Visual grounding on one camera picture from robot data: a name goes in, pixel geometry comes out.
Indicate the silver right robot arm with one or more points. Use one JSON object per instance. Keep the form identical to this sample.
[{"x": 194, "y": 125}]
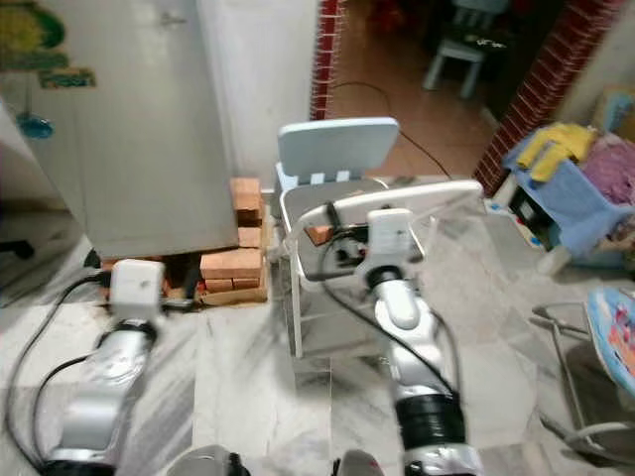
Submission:
[{"x": 407, "y": 327}]

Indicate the silver grey fridge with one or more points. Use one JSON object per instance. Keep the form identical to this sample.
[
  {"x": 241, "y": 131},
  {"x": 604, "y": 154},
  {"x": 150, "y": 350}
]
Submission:
[{"x": 149, "y": 228}]

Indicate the fridge door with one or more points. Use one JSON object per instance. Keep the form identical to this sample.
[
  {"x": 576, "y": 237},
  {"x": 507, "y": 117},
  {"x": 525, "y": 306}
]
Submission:
[{"x": 139, "y": 119}]

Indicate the small blue fridge magnet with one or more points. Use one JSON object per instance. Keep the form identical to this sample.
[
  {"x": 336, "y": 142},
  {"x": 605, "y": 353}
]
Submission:
[{"x": 38, "y": 126}]

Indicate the single red brick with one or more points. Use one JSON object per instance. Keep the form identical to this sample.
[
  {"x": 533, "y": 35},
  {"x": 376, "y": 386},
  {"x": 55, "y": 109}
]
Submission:
[{"x": 322, "y": 235}]

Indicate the light blue plastic chair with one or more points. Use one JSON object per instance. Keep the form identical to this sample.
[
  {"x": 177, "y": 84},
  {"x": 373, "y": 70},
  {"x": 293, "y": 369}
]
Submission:
[{"x": 337, "y": 147}]

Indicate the black and white box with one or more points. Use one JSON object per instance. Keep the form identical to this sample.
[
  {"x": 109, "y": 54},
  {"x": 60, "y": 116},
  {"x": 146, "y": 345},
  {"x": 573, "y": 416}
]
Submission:
[{"x": 521, "y": 208}]

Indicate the narrow red brick pillar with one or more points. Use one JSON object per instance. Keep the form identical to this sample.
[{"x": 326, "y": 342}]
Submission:
[{"x": 326, "y": 59}]

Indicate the silver right robot leg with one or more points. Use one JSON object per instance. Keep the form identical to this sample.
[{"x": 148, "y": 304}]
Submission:
[{"x": 359, "y": 465}]

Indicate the silver robot leg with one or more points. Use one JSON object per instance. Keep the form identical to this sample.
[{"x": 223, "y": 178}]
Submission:
[
  {"x": 203, "y": 462},
  {"x": 359, "y": 465}
]

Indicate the yellow cloth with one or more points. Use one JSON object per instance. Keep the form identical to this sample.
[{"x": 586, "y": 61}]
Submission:
[{"x": 556, "y": 147}]

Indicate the small grey plastic chair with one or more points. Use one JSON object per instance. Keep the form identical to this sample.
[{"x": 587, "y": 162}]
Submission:
[{"x": 461, "y": 50}]

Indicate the black chair base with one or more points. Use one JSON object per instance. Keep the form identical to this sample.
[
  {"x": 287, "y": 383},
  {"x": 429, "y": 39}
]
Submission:
[{"x": 15, "y": 248}]

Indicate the wide red brick pillar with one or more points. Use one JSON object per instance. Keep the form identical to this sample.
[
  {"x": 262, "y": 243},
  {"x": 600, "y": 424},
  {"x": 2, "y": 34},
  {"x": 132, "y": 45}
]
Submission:
[{"x": 546, "y": 79}]

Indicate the silver left robot leg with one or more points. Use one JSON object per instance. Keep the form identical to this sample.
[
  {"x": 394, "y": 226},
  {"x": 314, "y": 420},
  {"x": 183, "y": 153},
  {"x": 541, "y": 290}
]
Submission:
[{"x": 203, "y": 462}]

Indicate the pink cloth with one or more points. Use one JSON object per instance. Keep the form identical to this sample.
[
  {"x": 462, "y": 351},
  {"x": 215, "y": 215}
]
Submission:
[{"x": 613, "y": 169}]

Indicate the colourful print kids chair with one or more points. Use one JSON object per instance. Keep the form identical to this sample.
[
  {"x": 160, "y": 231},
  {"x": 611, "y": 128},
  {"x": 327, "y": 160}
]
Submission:
[{"x": 613, "y": 332}]

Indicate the green fresh sticker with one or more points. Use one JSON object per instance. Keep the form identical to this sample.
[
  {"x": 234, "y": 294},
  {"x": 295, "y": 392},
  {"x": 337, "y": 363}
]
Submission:
[{"x": 22, "y": 30}]

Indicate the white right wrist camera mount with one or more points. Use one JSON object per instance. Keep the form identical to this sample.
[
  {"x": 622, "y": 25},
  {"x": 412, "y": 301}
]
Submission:
[{"x": 392, "y": 238}]

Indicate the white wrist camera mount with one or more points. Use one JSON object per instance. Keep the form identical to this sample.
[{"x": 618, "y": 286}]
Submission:
[
  {"x": 392, "y": 238},
  {"x": 137, "y": 289}
]

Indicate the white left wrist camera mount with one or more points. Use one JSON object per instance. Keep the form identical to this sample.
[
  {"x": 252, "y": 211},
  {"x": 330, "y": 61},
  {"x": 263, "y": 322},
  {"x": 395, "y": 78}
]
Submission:
[{"x": 137, "y": 289}]

